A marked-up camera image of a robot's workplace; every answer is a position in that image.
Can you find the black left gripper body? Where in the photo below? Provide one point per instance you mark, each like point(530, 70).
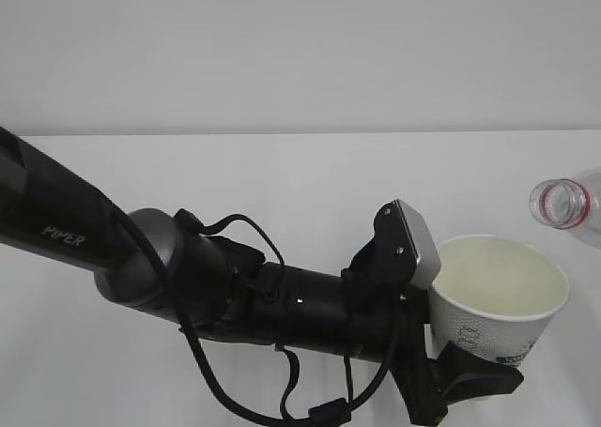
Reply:
point(377, 283)

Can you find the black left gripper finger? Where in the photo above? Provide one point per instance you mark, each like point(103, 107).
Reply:
point(460, 376)

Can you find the white paper cup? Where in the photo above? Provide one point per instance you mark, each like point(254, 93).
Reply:
point(494, 297)

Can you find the clear plastic water bottle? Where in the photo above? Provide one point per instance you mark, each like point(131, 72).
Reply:
point(571, 205)

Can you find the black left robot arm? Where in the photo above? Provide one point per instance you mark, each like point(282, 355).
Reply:
point(179, 269)

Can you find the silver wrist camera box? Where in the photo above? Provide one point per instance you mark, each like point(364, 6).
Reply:
point(428, 263)

